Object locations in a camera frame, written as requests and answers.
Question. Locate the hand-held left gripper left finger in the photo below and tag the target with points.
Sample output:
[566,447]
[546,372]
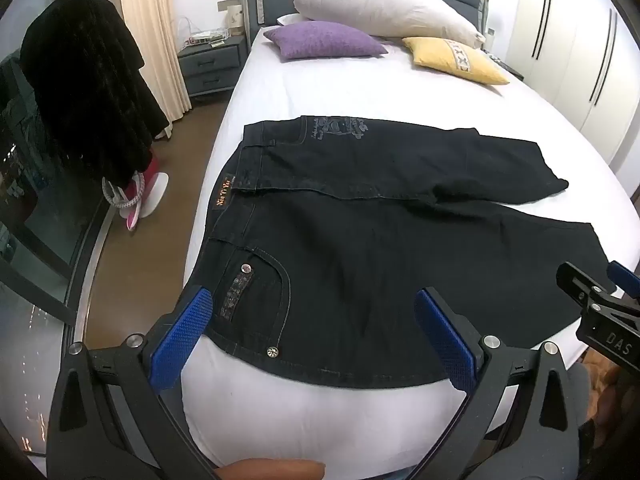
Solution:
[180,340]

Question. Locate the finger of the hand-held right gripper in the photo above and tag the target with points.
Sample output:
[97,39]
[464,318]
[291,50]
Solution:
[580,285]
[626,282]

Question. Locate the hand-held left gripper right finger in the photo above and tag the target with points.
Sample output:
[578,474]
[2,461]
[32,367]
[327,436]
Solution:
[445,342]

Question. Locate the black denim pants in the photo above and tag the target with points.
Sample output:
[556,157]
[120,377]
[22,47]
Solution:
[350,240]

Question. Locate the person's left hand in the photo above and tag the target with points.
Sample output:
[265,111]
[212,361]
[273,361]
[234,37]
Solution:
[275,471]

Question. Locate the pink and white fan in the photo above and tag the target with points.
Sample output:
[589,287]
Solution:
[150,195]

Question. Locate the white wardrobe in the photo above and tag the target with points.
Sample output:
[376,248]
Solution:
[575,75]

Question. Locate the dark fur coat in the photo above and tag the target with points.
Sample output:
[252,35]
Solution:
[85,85]

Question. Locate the yellow cushion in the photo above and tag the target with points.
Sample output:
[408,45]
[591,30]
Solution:
[435,52]

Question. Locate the grey nightstand with drawers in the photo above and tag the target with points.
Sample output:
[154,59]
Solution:
[210,67]

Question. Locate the bed with white sheet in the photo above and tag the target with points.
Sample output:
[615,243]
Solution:
[310,90]

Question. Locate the beige curtain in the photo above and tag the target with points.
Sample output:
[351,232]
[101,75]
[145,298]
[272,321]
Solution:
[145,20]

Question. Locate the purple cushion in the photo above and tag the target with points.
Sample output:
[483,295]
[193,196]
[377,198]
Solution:
[325,40]

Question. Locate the white cup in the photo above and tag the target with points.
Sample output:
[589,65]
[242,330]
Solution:
[234,16]

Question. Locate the large white pillow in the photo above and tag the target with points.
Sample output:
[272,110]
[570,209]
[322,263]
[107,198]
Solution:
[380,5]

